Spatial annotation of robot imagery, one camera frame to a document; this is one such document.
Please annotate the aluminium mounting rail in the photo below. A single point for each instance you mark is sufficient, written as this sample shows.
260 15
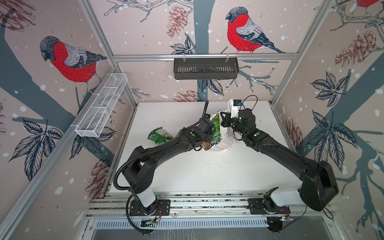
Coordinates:
187 204

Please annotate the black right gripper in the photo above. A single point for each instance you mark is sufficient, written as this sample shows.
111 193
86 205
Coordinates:
226 119

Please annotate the aluminium frame crossbar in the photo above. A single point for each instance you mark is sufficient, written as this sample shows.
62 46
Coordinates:
156 58

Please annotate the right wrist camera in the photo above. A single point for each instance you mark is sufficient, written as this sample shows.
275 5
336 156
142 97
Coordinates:
234 107

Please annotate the green orange snack packet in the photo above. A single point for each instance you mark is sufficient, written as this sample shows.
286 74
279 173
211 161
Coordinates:
159 136

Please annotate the white patterned paper bag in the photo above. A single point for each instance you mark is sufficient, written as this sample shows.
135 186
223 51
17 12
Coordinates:
221 143

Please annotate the black hanging wire basket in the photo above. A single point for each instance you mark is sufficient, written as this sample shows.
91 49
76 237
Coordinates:
206 69

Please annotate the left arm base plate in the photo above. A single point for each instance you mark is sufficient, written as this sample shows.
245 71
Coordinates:
157 208

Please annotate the white mesh wall shelf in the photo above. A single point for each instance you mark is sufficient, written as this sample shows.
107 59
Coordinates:
99 112

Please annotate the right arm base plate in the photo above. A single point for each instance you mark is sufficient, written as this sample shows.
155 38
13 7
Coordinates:
266 207

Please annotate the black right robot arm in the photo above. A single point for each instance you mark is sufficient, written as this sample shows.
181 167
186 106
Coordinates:
319 184

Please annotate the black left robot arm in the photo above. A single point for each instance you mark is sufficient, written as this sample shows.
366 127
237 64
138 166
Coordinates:
137 173

